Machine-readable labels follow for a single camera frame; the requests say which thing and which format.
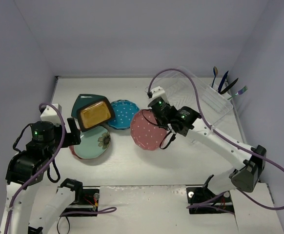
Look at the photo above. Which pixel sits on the blue polka dot plate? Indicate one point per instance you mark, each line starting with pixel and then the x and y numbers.
pixel 124 112

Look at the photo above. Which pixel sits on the yellow square plate black rim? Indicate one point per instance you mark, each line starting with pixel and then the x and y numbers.
pixel 106 115

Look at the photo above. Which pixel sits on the iridescent fork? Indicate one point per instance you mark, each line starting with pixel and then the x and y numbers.
pixel 240 92

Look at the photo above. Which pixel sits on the dark blue spoon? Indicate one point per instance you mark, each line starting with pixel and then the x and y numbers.
pixel 215 73

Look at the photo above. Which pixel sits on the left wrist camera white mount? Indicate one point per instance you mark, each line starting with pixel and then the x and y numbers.
pixel 50 115

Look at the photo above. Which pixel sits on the black knife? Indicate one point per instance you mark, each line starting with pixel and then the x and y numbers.
pixel 225 90

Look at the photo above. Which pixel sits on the dark teal square plate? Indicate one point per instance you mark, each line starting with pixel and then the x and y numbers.
pixel 86 100

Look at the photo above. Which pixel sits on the blue knife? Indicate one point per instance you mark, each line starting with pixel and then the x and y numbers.
pixel 222 82

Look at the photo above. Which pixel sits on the light green flower plate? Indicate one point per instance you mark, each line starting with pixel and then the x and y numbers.
pixel 93 143

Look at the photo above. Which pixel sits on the white cutlery holder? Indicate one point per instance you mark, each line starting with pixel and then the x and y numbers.
pixel 219 103

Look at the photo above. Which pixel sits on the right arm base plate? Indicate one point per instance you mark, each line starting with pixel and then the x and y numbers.
pixel 201 201

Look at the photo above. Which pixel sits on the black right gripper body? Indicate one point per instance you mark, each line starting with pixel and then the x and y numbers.
pixel 161 119

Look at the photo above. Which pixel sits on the pink polka dot plate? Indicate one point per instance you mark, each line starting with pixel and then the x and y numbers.
pixel 145 132

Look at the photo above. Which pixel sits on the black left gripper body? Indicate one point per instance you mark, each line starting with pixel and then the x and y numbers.
pixel 73 131

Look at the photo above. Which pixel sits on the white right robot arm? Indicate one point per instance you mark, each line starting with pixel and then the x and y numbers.
pixel 246 168

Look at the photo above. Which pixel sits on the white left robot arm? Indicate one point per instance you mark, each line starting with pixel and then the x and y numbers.
pixel 25 173

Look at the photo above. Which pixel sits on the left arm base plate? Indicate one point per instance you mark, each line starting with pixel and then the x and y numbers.
pixel 87 204

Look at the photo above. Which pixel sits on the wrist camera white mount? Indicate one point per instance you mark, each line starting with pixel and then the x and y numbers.
pixel 157 92
pixel 50 115

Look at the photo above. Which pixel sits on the clear wire dish rack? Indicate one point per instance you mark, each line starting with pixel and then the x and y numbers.
pixel 185 89

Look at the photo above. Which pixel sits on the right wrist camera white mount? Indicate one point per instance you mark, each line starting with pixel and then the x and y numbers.
pixel 157 92

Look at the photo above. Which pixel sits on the red plate under flower plate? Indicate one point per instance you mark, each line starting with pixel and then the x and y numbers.
pixel 72 150

